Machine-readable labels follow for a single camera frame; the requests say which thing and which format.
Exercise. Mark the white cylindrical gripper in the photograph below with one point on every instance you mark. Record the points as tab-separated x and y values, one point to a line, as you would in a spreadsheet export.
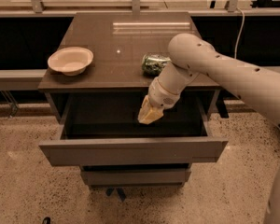
162	96

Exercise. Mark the grey top drawer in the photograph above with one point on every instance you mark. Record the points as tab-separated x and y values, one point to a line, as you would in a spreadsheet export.
101	129

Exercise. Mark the grey drawer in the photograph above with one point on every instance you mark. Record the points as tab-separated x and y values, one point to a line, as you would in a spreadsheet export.
101	129
136	177

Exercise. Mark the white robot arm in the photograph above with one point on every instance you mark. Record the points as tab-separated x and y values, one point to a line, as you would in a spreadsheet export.
257	87

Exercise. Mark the dark grey drawer cabinet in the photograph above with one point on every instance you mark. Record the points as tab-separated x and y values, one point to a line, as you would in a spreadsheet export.
119	41

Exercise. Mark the grey bottom drawer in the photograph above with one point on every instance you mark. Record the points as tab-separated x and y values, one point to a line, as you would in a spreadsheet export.
136	177

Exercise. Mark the black cabinet foot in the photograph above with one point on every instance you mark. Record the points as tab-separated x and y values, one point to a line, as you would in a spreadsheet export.
119	191

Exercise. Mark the white paper bowl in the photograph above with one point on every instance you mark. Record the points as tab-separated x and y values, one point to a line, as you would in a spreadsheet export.
70	61

